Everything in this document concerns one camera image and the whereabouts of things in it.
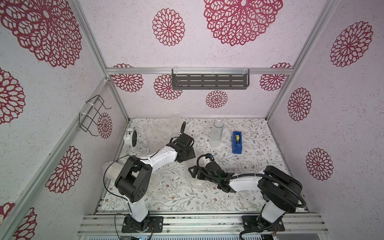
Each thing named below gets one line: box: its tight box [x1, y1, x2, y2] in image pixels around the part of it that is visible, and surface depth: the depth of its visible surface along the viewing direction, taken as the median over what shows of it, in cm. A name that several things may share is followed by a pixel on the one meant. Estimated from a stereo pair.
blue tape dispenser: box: [232, 131, 242, 154], surface depth 102 cm
